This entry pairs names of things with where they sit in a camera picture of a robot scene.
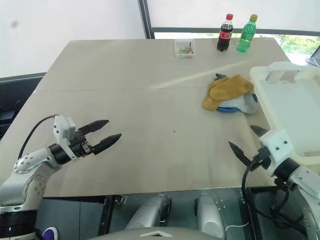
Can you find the black table leg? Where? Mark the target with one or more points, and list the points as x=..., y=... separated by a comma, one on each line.
x=250, y=220
x=106, y=215

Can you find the black furniture beside table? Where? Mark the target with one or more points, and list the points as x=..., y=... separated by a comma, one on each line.
x=12, y=100

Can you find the green bottle with yellow cap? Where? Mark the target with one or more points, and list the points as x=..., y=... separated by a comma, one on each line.
x=246, y=37

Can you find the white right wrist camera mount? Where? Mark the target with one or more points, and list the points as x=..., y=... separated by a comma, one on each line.
x=277, y=150

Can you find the silver left robot thigh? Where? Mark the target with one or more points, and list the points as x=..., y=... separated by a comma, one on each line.
x=150, y=212

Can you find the dark laptop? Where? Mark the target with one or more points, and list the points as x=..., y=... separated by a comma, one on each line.
x=315, y=58

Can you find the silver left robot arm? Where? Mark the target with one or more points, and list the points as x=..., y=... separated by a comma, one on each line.
x=25, y=162

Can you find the cream plastic basket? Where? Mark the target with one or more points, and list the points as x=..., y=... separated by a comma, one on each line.
x=287, y=105

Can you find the colourful small clips pile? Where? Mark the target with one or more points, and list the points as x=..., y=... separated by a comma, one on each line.
x=185, y=51

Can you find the mustard yellow sock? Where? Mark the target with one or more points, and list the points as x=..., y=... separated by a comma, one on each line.
x=227, y=90

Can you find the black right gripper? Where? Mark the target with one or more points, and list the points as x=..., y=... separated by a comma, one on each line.
x=262, y=160

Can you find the dark window frame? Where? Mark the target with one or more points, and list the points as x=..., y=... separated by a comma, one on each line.
x=146, y=20

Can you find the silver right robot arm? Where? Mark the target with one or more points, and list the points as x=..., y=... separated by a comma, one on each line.
x=307, y=182

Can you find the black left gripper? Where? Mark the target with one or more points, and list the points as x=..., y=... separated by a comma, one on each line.
x=80, y=147

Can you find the grey robot torso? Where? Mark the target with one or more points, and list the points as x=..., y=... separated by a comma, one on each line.
x=155, y=235

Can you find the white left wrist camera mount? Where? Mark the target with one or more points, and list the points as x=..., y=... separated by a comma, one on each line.
x=60, y=132

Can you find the silver right robot thigh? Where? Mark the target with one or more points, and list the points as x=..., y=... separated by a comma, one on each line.
x=210, y=215

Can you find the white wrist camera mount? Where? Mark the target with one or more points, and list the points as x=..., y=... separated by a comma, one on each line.
x=277, y=150
x=60, y=132

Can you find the purple and white object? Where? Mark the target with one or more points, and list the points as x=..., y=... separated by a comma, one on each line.
x=50, y=235

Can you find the light grey sock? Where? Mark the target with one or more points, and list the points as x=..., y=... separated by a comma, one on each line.
x=246, y=103

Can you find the small clear plastic box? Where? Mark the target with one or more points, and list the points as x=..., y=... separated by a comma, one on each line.
x=184, y=45

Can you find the dark green sock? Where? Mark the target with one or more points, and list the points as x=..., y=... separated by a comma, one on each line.
x=220, y=75

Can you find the cola bottle with red cap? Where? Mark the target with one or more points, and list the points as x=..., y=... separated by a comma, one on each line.
x=224, y=35

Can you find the silver robot thigh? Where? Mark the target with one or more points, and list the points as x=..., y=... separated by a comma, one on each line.
x=150, y=212
x=210, y=215

